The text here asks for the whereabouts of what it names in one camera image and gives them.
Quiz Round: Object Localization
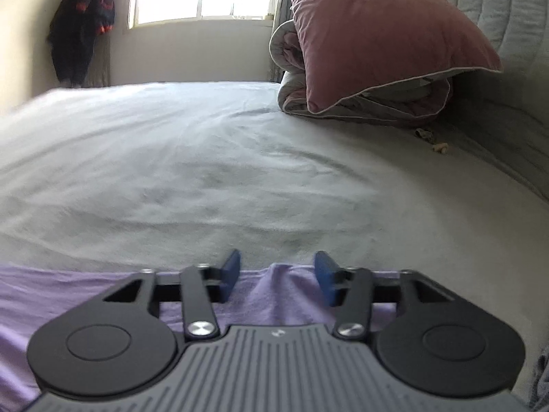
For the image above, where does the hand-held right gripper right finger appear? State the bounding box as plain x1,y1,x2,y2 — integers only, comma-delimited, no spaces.
314,251,456,341

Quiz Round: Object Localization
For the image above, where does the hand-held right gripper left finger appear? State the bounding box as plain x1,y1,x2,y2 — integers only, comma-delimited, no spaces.
103,249,242,341

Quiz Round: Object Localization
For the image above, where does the lavender garment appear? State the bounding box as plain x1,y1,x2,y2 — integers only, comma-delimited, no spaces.
0,262,414,401

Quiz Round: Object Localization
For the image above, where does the grey bed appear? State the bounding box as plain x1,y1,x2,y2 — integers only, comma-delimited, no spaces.
0,81,549,412

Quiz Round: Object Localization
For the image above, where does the beige duvet tassel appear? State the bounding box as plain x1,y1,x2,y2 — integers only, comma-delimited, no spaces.
413,127,452,156

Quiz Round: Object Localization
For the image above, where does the folded grey pink duvet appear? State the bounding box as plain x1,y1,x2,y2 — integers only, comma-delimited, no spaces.
269,19,454,128

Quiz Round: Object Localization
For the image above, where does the pink velvet pillow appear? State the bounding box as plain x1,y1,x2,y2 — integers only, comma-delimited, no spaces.
284,0,503,115

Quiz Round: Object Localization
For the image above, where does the grey curtain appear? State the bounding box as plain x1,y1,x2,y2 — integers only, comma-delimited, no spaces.
269,0,294,83

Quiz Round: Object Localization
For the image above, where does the grey quilted headboard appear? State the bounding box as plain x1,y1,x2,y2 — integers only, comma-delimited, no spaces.
430,0,549,203

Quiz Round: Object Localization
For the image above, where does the dark hanging jacket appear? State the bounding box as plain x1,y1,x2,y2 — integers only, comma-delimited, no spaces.
46,0,116,88

